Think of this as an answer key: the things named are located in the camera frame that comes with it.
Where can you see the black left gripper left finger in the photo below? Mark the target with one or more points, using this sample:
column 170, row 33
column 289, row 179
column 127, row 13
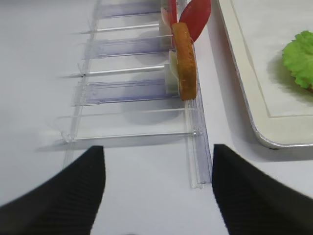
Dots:
column 67, row 204

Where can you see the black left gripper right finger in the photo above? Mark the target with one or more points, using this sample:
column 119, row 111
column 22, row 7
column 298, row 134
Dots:
column 253, row 203

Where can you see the green lettuce leaf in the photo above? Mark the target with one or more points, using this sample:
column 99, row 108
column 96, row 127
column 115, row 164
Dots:
column 298, row 59

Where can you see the red tomato slice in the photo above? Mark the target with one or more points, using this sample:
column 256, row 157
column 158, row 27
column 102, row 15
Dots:
column 172, row 11
column 196, row 15

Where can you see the clear left food rack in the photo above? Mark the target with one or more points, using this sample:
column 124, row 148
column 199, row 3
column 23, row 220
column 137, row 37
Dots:
column 127, row 91

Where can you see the brown top bun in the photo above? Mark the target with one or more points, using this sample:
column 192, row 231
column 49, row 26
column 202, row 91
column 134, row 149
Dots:
column 186, row 62

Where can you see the white metal tray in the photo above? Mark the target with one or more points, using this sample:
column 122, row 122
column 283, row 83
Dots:
column 280, row 111

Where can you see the white left rack pusher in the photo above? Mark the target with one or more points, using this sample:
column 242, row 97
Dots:
column 165, row 35

